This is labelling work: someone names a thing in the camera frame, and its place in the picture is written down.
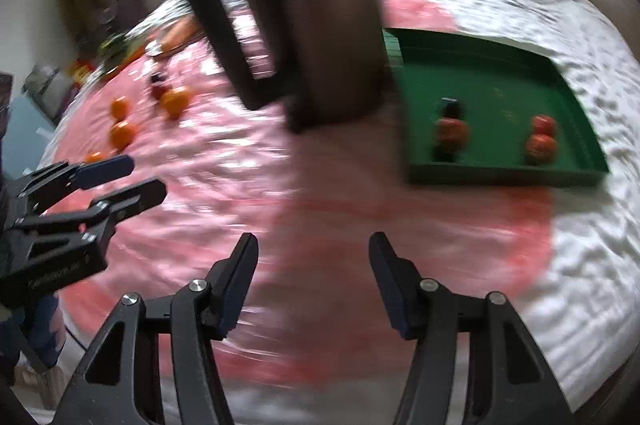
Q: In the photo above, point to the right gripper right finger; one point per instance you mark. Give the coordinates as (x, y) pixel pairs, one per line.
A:
(509, 381)

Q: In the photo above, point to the red fruit in tray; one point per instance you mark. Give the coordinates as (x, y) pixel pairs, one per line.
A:
(545, 125)
(540, 149)

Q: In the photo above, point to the white bed sheet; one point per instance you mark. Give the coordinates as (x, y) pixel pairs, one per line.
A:
(584, 310)

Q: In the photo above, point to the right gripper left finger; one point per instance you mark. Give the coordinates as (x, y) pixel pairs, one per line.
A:
(118, 379)

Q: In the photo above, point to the large wrinkled orange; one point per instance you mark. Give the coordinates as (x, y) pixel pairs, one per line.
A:
(175, 101)

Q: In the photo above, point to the red fruit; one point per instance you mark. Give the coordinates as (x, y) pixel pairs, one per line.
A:
(545, 125)
(540, 149)
(451, 133)
(158, 89)

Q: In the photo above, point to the green tray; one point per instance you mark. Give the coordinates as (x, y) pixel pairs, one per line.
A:
(496, 89)

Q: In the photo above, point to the dark plum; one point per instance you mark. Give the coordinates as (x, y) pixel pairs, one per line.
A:
(444, 154)
(155, 78)

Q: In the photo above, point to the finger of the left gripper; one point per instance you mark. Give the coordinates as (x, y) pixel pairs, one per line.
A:
(121, 204)
(49, 185)

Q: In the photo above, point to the pink plastic sheet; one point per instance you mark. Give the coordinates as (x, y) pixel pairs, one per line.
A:
(313, 315)

